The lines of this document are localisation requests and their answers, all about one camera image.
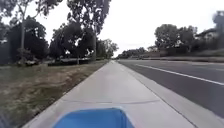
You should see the pale concrete pavement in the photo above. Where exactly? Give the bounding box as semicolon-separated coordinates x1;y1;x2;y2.
21;59;198;128

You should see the distant row of trees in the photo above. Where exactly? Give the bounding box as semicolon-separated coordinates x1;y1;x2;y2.
116;46;149;60

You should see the row of tall trees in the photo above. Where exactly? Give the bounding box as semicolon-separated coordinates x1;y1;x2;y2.
0;0;120;66

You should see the robot's own part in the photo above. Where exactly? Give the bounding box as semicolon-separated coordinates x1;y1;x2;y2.
51;107;136;128

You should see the group of dark trees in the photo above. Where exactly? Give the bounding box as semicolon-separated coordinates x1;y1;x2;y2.
153;23;201;56

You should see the white painted road line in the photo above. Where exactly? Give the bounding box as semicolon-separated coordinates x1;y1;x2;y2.
134;63;224;87

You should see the grey concrete kerb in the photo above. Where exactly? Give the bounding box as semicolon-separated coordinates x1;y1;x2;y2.
116;60;224;128

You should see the grass verge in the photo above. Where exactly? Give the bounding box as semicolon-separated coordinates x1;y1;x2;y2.
0;59;110;128

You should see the grey asphalt road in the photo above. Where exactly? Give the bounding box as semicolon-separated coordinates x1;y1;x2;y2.
117;59;224;120

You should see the building with pitched roof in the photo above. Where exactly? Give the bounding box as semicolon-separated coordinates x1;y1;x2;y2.
194;27;224;51

